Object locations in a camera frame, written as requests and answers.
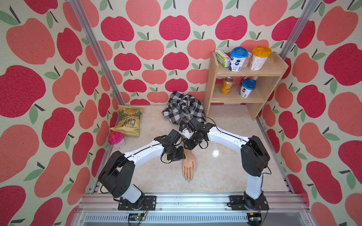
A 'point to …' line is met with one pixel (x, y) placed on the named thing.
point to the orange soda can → (226, 85)
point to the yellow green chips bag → (129, 120)
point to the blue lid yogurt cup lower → (248, 85)
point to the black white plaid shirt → (181, 108)
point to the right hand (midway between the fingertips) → (187, 146)
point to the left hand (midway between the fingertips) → (185, 160)
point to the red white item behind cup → (249, 77)
